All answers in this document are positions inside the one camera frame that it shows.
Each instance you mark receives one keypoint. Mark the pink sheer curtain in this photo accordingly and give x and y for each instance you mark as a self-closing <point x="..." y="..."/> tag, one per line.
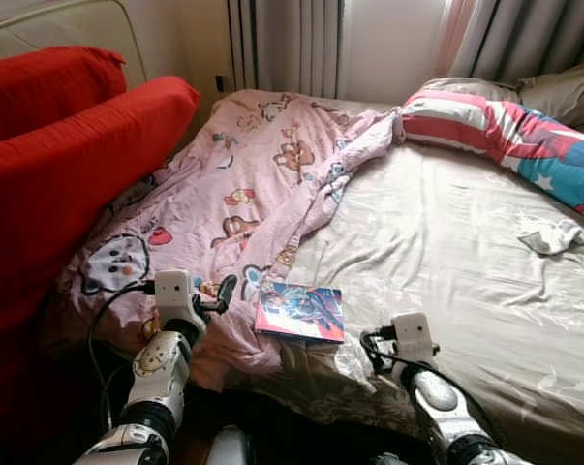
<point x="456" y="34"/>

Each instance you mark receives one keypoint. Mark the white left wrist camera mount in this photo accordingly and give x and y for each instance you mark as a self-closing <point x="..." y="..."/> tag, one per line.
<point x="173" y="291"/>

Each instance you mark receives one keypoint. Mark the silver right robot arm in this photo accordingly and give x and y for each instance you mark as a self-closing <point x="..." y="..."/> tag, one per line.
<point x="437" y="392"/>

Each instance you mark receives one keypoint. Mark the red folded mattress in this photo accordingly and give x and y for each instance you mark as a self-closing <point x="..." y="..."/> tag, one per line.
<point x="59" y="165"/>

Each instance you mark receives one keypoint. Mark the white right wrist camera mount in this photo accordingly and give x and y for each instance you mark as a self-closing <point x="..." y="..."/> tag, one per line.
<point x="413" y="334"/>

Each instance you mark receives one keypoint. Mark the khaki wrinkled pillow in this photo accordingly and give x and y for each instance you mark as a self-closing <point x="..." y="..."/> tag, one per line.
<point x="563" y="92"/>

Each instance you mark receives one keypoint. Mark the khaki flat pillow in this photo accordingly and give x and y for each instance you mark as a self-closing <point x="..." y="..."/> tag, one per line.
<point x="471" y="89"/>

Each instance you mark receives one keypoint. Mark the bed with beige floral sheet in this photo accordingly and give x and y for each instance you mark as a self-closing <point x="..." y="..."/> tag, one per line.
<point x="446" y="252"/>

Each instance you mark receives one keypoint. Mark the small black wall outlet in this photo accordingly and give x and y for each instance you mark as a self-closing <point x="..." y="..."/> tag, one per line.
<point x="219" y="83"/>

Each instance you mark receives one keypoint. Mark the plain grey pleated curtain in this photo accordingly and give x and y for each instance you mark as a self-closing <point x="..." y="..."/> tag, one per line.
<point x="287" y="44"/>

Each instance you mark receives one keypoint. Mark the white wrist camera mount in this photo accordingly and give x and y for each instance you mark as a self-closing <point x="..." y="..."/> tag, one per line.
<point x="413" y="334"/>
<point x="173" y="291"/>

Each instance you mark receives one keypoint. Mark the pink cartoon print blanket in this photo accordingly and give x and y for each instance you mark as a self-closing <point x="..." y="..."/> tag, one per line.
<point x="253" y="155"/>

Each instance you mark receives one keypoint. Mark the white crumpled cloth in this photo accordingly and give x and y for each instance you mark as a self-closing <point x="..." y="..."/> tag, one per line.
<point x="553" y="235"/>

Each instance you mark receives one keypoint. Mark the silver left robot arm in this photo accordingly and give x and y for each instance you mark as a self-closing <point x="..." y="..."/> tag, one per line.
<point x="161" y="373"/>

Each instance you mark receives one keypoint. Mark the grey left robot leg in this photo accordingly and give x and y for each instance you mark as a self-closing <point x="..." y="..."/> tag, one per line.
<point x="230" y="448"/>

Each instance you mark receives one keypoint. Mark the grey star dotted curtain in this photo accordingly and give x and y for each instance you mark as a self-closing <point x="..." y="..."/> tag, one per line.
<point x="524" y="34"/>

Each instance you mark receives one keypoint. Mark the red white blue bolster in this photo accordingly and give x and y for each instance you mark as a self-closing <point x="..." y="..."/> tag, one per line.
<point x="466" y="121"/>

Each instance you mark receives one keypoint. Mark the colourful comic book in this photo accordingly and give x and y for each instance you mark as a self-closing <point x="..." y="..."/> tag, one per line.
<point x="301" y="310"/>

